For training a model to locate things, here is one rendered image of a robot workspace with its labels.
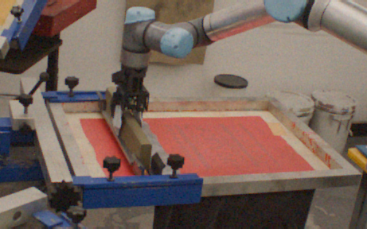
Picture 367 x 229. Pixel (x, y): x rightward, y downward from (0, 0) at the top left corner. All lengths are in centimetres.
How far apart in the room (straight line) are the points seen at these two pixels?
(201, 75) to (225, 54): 20
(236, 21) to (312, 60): 281
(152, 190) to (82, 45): 235
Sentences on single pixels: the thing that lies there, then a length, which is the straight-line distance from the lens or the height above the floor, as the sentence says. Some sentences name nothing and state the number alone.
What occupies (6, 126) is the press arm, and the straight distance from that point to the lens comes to 183.
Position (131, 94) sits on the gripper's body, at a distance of 181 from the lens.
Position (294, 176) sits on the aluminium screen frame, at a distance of 184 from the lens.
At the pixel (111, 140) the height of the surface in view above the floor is 96.
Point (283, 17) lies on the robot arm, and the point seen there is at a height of 146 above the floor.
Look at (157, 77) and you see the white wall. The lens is 412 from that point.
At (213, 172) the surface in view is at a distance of 187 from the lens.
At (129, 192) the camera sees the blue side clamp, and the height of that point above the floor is 98.
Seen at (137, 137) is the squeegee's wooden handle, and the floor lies 106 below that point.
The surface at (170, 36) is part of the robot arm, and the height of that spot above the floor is 133.
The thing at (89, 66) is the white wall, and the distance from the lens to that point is 399.
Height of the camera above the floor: 178
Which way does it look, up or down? 22 degrees down
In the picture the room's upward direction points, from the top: 7 degrees clockwise
